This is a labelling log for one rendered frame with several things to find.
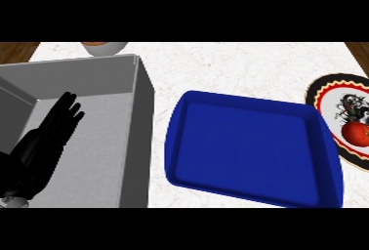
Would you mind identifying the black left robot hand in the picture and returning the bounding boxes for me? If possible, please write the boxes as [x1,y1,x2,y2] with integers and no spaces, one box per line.
[0,91,87,201]

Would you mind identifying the blue plastic tray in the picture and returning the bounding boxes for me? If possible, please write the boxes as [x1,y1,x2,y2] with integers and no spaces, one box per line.
[163,90,346,209]

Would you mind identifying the decorated white plate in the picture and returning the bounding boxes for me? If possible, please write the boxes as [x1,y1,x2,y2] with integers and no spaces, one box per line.
[304,72,369,172]

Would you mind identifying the red tomato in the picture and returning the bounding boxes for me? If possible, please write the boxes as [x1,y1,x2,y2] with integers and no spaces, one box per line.
[340,120,369,147]

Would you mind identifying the grey sink basin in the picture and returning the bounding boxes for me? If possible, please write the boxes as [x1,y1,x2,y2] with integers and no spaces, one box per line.
[0,54,155,209]

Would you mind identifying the white cup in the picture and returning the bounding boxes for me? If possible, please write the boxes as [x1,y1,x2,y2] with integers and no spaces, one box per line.
[80,42,130,57]

